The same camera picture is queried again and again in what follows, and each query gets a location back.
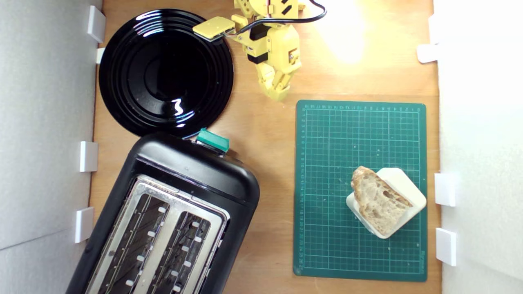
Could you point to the white block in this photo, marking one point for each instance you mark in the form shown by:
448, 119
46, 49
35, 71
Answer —
402, 183

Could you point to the brown bread slice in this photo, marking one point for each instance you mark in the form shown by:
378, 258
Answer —
378, 200

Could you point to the yellow wrist camera box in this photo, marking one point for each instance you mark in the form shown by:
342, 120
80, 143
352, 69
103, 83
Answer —
213, 27

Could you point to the white wall clip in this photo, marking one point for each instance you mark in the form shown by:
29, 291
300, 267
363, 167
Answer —
446, 246
427, 53
445, 190
84, 224
100, 55
88, 156
96, 23

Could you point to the green cutting mat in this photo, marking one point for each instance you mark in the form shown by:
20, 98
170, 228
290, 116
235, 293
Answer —
327, 183

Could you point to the black plate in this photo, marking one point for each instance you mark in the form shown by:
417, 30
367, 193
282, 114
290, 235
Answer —
163, 73

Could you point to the green toaster lever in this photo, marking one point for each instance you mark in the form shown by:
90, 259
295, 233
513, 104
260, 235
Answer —
212, 140

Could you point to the black two-slot toaster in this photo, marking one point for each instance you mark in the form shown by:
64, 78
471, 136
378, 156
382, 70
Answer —
196, 175

